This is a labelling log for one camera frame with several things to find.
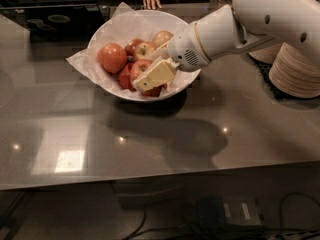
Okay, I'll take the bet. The black cable on floor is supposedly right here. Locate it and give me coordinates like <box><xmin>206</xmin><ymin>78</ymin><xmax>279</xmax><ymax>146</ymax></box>
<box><xmin>119</xmin><ymin>191</ymin><xmax>320</xmax><ymax>240</ymax></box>

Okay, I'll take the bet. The black tray mat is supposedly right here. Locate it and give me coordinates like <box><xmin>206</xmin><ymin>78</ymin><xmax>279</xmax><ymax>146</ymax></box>
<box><xmin>248</xmin><ymin>54</ymin><xmax>320</xmax><ymax>107</ymax></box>

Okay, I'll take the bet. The paper plate stack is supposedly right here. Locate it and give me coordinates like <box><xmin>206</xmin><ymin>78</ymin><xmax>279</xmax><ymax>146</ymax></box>
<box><xmin>269</xmin><ymin>43</ymin><xmax>320</xmax><ymax>99</ymax></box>
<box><xmin>249</xmin><ymin>43</ymin><xmax>282</xmax><ymax>64</ymax></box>

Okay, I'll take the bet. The paper plate stack front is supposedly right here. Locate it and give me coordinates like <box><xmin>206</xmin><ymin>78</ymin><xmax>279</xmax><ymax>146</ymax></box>
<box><xmin>269</xmin><ymin>43</ymin><xmax>320</xmax><ymax>99</ymax></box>

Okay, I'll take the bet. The red apple far left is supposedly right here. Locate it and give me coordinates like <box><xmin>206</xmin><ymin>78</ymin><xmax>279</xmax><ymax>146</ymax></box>
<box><xmin>98</xmin><ymin>42</ymin><xmax>127</xmax><ymax>74</ymax></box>

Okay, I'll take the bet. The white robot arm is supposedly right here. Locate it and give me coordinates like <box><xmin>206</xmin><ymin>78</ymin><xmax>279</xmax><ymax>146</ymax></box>
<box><xmin>133</xmin><ymin>0</ymin><xmax>320</xmax><ymax>92</ymax></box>

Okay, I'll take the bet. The dark red apple back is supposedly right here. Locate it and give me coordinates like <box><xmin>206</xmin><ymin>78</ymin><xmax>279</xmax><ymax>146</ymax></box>
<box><xmin>124</xmin><ymin>38</ymin><xmax>142</xmax><ymax>56</ymax></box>

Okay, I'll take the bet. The red apple middle low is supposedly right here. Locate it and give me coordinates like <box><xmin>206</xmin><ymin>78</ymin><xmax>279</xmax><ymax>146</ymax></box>
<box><xmin>117</xmin><ymin>62</ymin><xmax>135</xmax><ymax>92</ymax></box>

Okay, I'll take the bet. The paper plate stack back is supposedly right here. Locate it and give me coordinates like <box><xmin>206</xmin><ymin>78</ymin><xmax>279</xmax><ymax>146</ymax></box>
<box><xmin>249</xmin><ymin>43</ymin><xmax>282</xmax><ymax>64</ymax></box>

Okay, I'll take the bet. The white paper liner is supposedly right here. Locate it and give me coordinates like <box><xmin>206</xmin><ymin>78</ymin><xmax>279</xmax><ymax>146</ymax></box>
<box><xmin>66</xmin><ymin>1</ymin><xmax>200</xmax><ymax>100</ymax></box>

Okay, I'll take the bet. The dark power box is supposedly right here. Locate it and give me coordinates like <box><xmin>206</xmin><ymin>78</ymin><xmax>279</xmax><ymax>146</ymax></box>
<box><xmin>196</xmin><ymin>195</ymin><xmax>265</xmax><ymax>230</ymax></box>

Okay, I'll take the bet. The white bowl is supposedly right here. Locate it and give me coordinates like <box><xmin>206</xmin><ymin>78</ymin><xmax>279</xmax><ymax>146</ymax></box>
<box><xmin>87</xmin><ymin>9</ymin><xmax>202</xmax><ymax>103</ymax></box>

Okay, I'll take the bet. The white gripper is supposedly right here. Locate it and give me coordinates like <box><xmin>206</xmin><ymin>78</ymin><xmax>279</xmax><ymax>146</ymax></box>
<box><xmin>132</xmin><ymin>22</ymin><xmax>210</xmax><ymax>92</ymax></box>

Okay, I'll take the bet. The red apple front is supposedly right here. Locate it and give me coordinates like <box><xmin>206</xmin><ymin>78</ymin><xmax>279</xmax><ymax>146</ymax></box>
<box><xmin>130</xmin><ymin>59</ymin><xmax>152</xmax><ymax>81</ymax></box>

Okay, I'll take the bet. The pale apple back right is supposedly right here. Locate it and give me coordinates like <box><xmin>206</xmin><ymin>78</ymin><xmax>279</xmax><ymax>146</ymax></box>
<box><xmin>152</xmin><ymin>30</ymin><xmax>173</xmax><ymax>47</ymax></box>

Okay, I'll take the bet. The red apple low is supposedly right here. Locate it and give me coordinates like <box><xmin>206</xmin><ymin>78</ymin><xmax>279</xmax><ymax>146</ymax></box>
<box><xmin>117</xmin><ymin>62</ymin><xmax>135</xmax><ymax>92</ymax></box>
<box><xmin>141</xmin><ymin>84</ymin><xmax>167</xmax><ymax>97</ymax></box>

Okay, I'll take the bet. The red apple right low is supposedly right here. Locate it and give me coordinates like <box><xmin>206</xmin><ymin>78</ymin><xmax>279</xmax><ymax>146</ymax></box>
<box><xmin>141</xmin><ymin>84</ymin><xmax>167</xmax><ymax>97</ymax></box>

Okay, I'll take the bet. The yellow red apple centre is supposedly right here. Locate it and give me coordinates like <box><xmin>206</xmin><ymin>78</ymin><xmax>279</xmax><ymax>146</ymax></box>
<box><xmin>133</xmin><ymin>41</ymin><xmax>156</xmax><ymax>61</ymax></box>

